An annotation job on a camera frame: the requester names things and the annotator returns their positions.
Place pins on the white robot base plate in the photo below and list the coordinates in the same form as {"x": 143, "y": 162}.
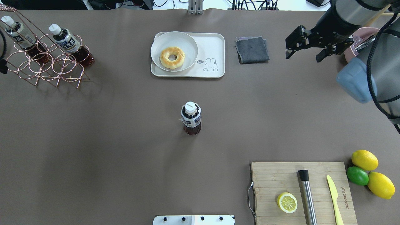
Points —
{"x": 194, "y": 220}

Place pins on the tea bottle in rack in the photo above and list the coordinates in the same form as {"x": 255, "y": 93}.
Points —
{"x": 23, "y": 37}
{"x": 71, "y": 45}

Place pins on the front tea bottle in rack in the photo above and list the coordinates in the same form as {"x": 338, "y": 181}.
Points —
{"x": 71, "y": 45}

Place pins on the yellow lemon upper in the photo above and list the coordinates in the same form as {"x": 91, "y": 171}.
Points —
{"x": 365, "y": 160}

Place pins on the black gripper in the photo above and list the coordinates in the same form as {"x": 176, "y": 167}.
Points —
{"x": 328, "y": 22}

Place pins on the yellow lemon lower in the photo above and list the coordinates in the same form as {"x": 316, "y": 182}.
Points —
{"x": 381, "y": 185}

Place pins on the grey folded cloth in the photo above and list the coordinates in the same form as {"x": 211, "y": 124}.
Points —
{"x": 252, "y": 50}

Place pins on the yellow lemon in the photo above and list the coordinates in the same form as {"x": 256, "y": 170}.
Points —
{"x": 381, "y": 185}
{"x": 365, "y": 160}

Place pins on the green lime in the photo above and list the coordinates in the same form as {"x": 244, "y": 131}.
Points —
{"x": 357, "y": 175}

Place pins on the rear tea bottle in rack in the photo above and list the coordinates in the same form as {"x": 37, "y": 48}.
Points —
{"x": 23, "y": 37}

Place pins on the pink bowl with ice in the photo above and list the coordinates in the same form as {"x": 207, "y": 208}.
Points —
{"x": 362, "y": 38}

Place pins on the tea bottle white cap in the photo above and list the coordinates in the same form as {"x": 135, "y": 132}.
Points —
{"x": 191, "y": 118}

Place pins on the copper wire bottle rack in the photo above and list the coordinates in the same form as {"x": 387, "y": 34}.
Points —
{"x": 60, "y": 68}

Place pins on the steel muddler black tip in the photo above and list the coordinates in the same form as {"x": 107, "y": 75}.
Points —
{"x": 308, "y": 199}

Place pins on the wooden stand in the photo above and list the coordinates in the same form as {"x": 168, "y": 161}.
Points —
{"x": 379, "y": 14}

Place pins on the yellow donut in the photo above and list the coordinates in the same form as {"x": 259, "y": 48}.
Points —
{"x": 172, "y": 57}

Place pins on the half lemon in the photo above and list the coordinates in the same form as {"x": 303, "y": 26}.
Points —
{"x": 287, "y": 202}

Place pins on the wooden cutting board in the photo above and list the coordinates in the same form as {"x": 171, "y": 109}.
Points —
{"x": 273, "y": 178}

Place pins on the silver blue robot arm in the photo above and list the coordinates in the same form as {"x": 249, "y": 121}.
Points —
{"x": 373, "y": 75}

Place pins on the aluminium frame post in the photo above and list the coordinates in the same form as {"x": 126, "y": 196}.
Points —
{"x": 195, "y": 7}

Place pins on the yellow plastic knife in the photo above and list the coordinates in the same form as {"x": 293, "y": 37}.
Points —
{"x": 334, "y": 196}

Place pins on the beige rabbit tray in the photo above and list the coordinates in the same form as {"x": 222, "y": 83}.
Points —
{"x": 209, "y": 63}

